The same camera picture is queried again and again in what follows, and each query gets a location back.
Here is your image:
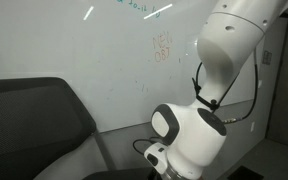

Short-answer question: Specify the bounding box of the black mesh chair backrest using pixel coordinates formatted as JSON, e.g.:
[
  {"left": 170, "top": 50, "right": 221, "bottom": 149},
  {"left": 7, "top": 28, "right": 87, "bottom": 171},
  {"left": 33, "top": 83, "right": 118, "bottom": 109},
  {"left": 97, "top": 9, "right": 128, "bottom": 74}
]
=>
[{"left": 0, "top": 77, "right": 97, "bottom": 180}]

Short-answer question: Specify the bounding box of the black floor box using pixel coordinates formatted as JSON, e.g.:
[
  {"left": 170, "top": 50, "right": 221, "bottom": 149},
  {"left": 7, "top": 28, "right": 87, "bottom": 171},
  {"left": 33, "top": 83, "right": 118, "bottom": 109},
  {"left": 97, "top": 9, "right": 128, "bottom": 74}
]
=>
[{"left": 226, "top": 167, "right": 265, "bottom": 180}]

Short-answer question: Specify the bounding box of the thin black looped cable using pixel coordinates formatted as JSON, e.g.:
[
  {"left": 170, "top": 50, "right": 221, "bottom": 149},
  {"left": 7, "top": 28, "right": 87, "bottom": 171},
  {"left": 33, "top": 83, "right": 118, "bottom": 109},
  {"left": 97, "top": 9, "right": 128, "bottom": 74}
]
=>
[{"left": 132, "top": 136, "right": 167, "bottom": 156}]

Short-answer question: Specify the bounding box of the large wall whiteboard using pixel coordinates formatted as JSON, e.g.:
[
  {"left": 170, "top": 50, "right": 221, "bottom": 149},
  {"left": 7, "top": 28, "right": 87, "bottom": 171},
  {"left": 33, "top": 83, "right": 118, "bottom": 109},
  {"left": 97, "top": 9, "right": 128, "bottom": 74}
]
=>
[{"left": 0, "top": 0, "right": 272, "bottom": 134}]

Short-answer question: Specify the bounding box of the black cable with metal connector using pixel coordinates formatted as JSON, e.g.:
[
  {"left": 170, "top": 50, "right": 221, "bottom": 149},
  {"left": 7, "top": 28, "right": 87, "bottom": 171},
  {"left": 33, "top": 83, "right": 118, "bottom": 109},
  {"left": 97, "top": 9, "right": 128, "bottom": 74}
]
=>
[{"left": 191, "top": 49, "right": 260, "bottom": 126}]

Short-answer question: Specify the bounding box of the dark wall switch panel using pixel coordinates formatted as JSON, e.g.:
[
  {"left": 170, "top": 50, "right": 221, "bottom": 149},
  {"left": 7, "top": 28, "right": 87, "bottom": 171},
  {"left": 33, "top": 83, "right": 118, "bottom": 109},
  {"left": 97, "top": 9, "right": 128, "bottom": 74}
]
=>
[{"left": 262, "top": 50, "right": 273, "bottom": 66}]

